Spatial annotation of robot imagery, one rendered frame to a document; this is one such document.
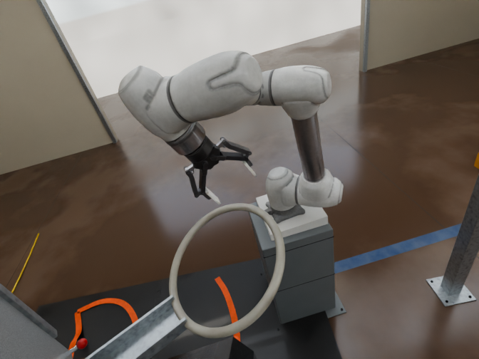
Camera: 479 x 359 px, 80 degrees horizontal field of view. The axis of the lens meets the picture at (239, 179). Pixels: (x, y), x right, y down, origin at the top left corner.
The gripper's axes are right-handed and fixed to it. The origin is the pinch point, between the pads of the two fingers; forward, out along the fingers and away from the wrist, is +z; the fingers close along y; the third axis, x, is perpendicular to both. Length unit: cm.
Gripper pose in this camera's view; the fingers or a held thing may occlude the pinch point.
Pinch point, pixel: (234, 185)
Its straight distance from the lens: 84.7
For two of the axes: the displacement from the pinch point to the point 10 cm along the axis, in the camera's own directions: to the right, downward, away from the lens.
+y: -7.8, 6.2, 0.8
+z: 5.0, 5.4, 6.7
